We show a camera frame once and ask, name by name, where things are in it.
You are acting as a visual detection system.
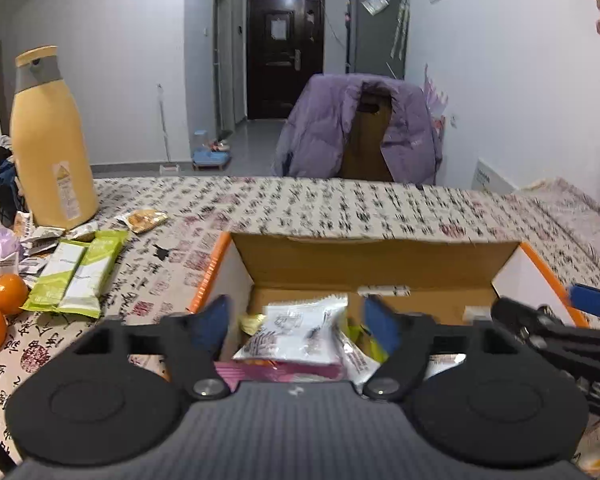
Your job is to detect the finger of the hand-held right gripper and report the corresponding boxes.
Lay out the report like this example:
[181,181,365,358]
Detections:
[490,296,590,347]
[566,283,600,322]

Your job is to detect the heap of small sachets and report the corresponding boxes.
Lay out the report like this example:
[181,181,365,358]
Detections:
[12,210,98,276]

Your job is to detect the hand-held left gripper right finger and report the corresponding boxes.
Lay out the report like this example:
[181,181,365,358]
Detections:
[361,293,532,403]

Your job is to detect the pink snack packet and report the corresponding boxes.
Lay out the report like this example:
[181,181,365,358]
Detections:
[215,361,344,382]

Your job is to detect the yellow thermos bottle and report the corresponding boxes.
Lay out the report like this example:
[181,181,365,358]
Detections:
[9,45,101,229]

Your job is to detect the folding drying rack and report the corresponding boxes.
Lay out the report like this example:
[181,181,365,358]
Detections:
[422,62,456,136]

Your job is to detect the white sketch-print snack packet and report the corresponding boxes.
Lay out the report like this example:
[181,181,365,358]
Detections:
[231,295,349,367]

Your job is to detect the small yellow snack packet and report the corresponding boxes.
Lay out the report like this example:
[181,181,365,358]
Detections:
[115,209,170,234]

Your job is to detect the green and white snack packet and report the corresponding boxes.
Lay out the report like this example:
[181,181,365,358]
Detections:
[57,230,131,319]
[20,240,92,312]

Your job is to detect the wooden chair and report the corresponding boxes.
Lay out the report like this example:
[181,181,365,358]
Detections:
[341,87,396,182]

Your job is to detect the dark entrance door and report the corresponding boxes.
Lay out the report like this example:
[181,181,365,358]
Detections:
[246,0,326,121]

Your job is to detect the grey refrigerator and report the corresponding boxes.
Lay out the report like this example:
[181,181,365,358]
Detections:
[347,0,411,81]

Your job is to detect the hanging umbrellas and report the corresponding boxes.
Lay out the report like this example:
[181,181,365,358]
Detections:
[390,0,411,59]

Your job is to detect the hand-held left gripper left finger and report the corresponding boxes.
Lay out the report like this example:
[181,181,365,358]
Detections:
[75,294,232,402]

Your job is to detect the blue stool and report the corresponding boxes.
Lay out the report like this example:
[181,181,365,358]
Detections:
[191,130,231,171]

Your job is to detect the silver white snack packet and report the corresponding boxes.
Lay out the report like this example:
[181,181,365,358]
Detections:
[336,332,382,387]

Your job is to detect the orange cardboard box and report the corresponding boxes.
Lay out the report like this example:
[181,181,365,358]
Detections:
[189,231,592,381]

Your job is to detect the purple puffer jacket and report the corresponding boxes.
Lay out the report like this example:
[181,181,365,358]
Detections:
[272,73,444,186]

